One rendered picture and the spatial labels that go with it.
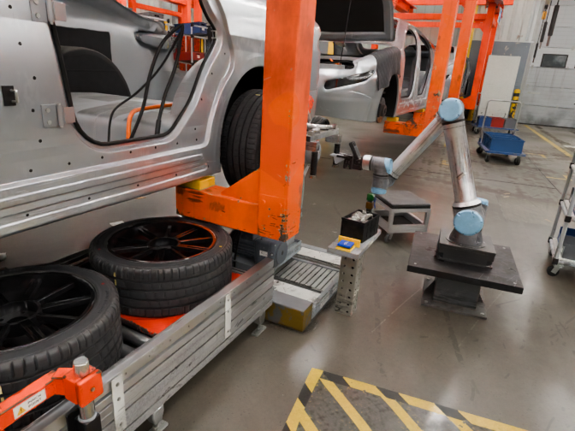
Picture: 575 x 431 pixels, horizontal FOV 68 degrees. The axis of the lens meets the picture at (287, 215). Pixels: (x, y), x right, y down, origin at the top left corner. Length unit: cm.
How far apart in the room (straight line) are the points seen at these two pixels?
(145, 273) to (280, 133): 83
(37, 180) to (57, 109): 25
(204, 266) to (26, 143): 81
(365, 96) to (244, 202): 320
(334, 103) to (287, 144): 311
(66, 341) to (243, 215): 103
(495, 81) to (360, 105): 906
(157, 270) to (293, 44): 110
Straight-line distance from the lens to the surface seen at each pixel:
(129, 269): 188
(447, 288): 277
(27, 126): 165
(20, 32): 164
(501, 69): 1384
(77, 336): 151
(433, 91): 597
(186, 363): 180
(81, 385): 132
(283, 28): 192
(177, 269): 185
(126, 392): 158
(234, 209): 216
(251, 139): 234
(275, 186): 199
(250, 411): 190
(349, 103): 501
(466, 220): 247
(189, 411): 191
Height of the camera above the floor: 134
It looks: 20 degrees down
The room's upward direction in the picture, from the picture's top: 4 degrees clockwise
